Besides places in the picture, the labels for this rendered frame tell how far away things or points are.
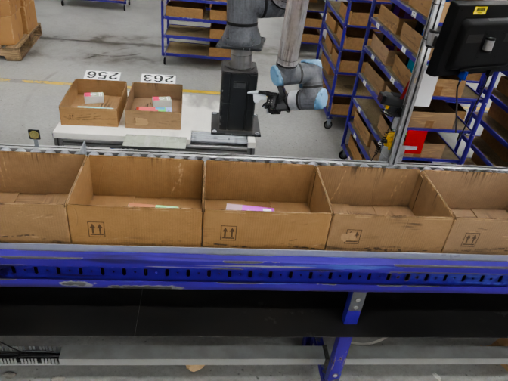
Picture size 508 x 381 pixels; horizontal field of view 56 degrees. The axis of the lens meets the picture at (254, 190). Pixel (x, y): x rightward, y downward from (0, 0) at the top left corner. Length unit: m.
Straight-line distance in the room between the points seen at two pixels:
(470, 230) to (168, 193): 1.02
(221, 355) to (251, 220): 0.74
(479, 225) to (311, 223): 0.54
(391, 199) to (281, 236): 0.54
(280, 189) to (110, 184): 0.60
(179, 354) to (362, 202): 0.93
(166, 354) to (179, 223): 0.72
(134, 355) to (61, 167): 0.79
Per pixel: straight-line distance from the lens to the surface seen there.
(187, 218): 1.43
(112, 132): 2.49
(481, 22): 2.20
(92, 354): 2.05
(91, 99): 2.79
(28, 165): 1.77
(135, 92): 2.86
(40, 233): 1.55
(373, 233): 1.55
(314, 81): 2.15
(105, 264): 1.48
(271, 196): 1.74
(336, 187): 1.77
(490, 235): 1.72
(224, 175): 1.68
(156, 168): 1.68
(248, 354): 2.02
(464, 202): 1.99
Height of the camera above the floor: 1.88
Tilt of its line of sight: 33 degrees down
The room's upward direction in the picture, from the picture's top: 6 degrees clockwise
